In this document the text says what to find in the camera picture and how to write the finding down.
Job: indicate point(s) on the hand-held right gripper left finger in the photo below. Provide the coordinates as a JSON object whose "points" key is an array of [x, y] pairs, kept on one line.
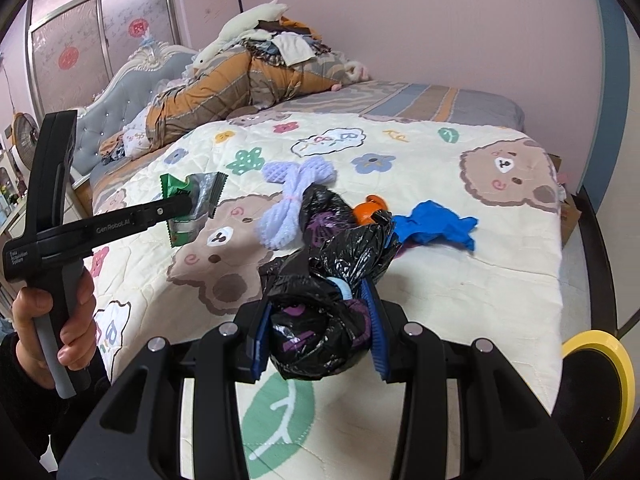
{"points": [[260, 342]]}

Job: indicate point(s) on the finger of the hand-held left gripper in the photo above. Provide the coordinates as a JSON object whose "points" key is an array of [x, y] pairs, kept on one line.
{"points": [[177, 206]]}

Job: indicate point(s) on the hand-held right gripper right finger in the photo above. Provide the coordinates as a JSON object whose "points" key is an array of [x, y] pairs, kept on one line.
{"points": [[379, 332]]}

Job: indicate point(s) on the green foil wrapper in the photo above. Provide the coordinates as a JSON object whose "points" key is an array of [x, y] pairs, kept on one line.
{"points": [[200, 192]]}

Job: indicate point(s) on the black bag with purple print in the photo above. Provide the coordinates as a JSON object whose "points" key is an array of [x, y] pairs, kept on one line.
{"points": [[320, 320]]}

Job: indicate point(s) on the yellow rimmed trash bin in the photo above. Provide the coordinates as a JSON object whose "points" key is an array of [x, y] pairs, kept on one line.
{"points": [[600, 345]]}

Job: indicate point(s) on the person's left forearm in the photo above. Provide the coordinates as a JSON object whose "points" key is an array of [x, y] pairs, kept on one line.
{"points": [[30, 410]]}

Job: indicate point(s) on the person's left hand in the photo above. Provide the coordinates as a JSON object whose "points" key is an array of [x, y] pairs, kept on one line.
{"points": [[25, 330]]}

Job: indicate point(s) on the cluttered white dresser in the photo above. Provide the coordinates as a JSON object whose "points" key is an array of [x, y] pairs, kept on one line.
{"points": [[12, 195]]}

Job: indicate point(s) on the standing electric fan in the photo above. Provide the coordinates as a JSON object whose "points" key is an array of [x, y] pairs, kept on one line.
{"points": [[25, 132]]}

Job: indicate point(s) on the bear printed blanket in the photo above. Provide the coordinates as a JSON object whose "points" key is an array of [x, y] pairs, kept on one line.
{"points": [[450, 300]]}

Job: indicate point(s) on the floral clothes heap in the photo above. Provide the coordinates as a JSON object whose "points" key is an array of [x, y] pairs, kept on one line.
{"points": [[130, 135]]}

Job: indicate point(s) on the blue tufted headboard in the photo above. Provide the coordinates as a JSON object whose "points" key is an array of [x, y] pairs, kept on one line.
{"points": [[115, 90]]}

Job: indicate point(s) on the purple foam fruit net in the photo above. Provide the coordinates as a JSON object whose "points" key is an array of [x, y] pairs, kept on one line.
{"points": [[290, 200]]}

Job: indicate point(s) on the whole tangerine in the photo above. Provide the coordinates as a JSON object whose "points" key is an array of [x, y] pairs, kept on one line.
{"points": [[365, 212]]}

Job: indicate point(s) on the blue cloth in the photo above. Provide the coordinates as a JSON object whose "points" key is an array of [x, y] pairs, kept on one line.
{"points": [[430, 222]]}

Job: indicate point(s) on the orange patterned quilt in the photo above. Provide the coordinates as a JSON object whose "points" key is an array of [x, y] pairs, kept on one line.
{"points": [[225, 90]]}

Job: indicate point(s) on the red round window sticker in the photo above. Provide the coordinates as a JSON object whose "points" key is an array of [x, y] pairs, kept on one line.
{"points": [[139, 26], [67, 57]]}

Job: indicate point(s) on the frosted window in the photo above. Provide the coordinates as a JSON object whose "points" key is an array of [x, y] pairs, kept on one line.
{"points": [[100, 35]]}

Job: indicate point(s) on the white goose plush toy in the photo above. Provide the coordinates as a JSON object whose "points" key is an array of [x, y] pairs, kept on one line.
{"points": [[240, 22]]}

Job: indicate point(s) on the pile of clothes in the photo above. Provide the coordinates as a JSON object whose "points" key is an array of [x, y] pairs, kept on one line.
{"points": [[295, 47]]}

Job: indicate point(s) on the pink white plush toy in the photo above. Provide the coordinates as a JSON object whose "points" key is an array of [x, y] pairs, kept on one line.
{"points": [[355, 72]]}

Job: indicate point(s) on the open cardboard box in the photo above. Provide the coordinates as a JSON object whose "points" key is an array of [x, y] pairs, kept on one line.
{"points": [[570, 217]]}

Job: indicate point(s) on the striped bed sheet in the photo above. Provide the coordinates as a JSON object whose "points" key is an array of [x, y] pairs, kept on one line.
{"points": [[425, 97]]}

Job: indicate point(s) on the white sliding wardrobe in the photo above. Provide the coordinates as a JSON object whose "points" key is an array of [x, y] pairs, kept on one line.
{"points": [[607, 110]]}

